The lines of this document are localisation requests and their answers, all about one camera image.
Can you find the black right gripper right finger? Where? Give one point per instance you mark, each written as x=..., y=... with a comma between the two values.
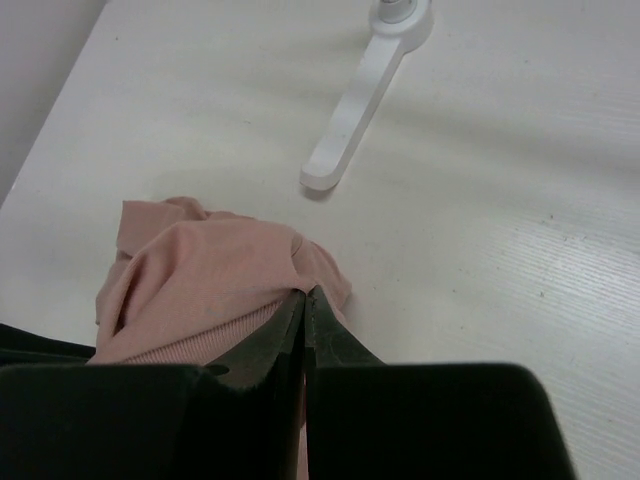
x=370, y=420

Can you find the white clothes rack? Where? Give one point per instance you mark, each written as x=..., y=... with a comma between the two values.
x=397, y=28

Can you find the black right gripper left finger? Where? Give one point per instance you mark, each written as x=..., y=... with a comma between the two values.
x=238, y=417

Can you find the pink t shirt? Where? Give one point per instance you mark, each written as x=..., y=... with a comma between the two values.
x=187, y=284

